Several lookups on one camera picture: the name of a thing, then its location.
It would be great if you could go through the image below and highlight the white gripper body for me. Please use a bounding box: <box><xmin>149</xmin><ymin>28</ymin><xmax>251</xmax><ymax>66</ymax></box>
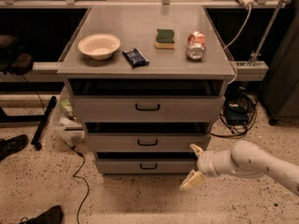
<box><xmin>197</xmin><ymin>151</ymin><xmax>219</xmax><ymax>177</ymax></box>

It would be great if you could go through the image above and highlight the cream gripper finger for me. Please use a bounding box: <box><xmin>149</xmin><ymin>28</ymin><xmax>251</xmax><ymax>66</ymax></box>
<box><xmin>190</xmin><ymin>144</ymin><xmax>204</xmax><ymax>157</ymax></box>
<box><xmin>179</xmin><ymin>170</ymin><xmax>205</xmax><ymax>190</ymax></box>

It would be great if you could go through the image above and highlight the grey bottom drawer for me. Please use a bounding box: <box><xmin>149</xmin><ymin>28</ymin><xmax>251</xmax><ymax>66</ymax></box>
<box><xmin>94</xmin><ymin>152</ymin><xmax>197</xmax><ymax>175</ymax></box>

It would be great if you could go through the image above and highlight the grey drawer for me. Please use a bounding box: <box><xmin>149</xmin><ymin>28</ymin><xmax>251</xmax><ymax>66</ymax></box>
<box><xmin>94</xmin><ymin>152</ymin><xmax>197</xmax><ymax>175</ymax></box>
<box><xmin>68</xmin><ymin>78</ymin><xmax>224</xmax><ymax>122</ymax></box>
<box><xmin>86</xmin><ymin>122</ymin><xmax>211</xmax><ymax>152</ymax></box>

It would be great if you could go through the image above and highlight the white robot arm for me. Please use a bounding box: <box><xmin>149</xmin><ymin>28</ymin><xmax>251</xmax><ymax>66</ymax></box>
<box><xmin>179</xmin><ymin>141</ymin><xmax>299</xmax><ymax>196</ymax></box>

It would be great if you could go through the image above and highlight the grey drawer cabinet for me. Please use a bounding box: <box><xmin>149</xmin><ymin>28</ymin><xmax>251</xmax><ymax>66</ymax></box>
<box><xmin>56</xmin><ymin>4</ymin><xmax>235</xmax><ymax>176</ymax></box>

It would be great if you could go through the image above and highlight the grey middle drawer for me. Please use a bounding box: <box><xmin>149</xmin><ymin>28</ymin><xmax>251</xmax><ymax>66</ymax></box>
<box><xmin>86</xmin><ymin>122</ymin><xmax>211</xmax><ymax>152</ymax></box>

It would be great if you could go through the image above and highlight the grey top drawer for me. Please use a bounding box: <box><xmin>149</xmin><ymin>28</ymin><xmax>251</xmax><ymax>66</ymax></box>
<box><xmin>68</xmin><ymin>78</ymin><xmax>224</xmax><ymax>122</ymax></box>

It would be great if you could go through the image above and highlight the black shoe bottom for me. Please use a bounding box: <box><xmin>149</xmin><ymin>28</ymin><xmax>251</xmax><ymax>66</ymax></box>
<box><xmin>19</xmin><ymin>205</ymin><xmax>64</xmax><ymax>224</ymax></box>

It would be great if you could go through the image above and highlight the black shoe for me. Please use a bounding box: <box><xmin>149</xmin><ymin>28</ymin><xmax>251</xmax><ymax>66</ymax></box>
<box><xmin>0</xmin><ymin>134</ymin><xmax>28</xmax><ymax>161</ymax></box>
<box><xmin>19</xmin><ymin>205</ymin><xmax>64</xmax><ymax>224</ymax></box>

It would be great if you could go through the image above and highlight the dark grey cabinet right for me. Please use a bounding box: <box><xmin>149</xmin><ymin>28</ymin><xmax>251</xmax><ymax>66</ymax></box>
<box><xmin>259</xmin><ymin>8</ymin><xmax>299</xmax><ymax>125</ymax></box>

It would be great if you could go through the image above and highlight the metal pole stand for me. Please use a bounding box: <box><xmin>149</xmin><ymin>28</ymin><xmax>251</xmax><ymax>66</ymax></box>
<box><xmin>237</xmin><ymin>0</ymin><xmax>285</xmax><ymax>89</ymax></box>

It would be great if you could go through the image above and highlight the crushed orange soda can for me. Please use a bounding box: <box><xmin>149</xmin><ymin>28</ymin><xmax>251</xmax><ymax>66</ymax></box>
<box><xmin>186</xmin><ymin>31</ymin><xmax>206</xmax><ymax>61</ymax></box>

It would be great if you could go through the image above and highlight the dark blue snack packet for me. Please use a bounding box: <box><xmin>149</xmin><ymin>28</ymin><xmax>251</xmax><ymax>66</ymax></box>
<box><xmin>122</xmin><ymin>48</ymin><xmax>150</xmax><ymax>68</ymax></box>

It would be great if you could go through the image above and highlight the green yellow sponge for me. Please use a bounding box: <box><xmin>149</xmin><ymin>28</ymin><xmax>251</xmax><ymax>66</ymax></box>
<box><xmin>155</xmin><ymin>29</ymin><xmax>175</xmax><ymax>49</ymax></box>

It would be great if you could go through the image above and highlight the clear plastic bag trash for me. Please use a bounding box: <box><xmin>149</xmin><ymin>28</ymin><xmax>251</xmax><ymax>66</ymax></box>
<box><xmin>50</xmin><ymin>88</ymin><xmax>84</xmax><ymax>146</ymax></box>

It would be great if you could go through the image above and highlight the white paper bowl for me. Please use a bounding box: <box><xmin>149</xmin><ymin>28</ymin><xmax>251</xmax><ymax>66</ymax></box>
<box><xmin>78</xmin><ymin>34</ymin><xmax>121</xmax><ymax>61</ymax></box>

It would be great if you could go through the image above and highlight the black shoe left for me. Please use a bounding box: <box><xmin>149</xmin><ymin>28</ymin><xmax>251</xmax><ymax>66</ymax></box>
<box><xmin>0</xmin><ymin>134</ymin><xmax>28</xmax><ymax>161</ymax></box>

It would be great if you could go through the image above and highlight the black chair base leg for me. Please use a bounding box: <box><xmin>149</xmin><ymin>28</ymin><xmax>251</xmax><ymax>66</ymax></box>
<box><xmin>0</xmin><ymin>96</ymin><xmax>57</xmax><ymax>150</ymax></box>

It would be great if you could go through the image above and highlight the tangled black cables box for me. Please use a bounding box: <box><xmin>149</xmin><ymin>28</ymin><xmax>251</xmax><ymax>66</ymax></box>
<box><xmin>212</xmin><ymin>90</ymin><xmax>258</xmax><ymax>139</ymax></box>

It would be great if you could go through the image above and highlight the black floor cable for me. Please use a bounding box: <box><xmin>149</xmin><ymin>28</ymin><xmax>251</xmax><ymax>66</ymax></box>
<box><xmin>70</xmin><ymin>145</ymin><xmax>91</xmax><ymax>224</ymax></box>

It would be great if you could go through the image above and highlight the white power adapter cable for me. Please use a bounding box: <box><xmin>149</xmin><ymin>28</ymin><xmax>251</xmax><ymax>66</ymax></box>
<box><xmin>222</xmin><ymin>0</ymin><xmax>258</xmax><ymax>85</ymax></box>

